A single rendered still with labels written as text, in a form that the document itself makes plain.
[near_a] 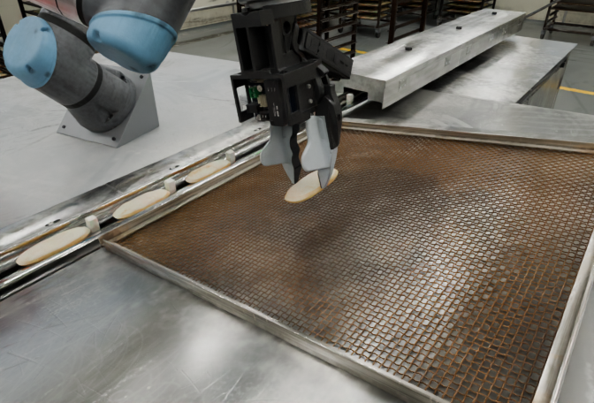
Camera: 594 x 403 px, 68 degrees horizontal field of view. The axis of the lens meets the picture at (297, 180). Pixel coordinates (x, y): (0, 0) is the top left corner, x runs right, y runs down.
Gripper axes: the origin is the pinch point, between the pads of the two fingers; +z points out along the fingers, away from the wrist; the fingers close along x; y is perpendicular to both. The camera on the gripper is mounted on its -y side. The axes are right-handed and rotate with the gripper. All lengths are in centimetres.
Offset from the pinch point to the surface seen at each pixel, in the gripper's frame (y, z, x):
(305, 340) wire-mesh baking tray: 20.3, 4.2, 12.1
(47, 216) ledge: 16.5, 4.9, -37.7
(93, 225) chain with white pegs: 13.9, 6.4, -30.2
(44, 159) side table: 3, 4, -65
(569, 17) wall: -715, 69, -39
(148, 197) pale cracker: 4.3, 6.2, -29.7
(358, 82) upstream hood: -58, 3, -24
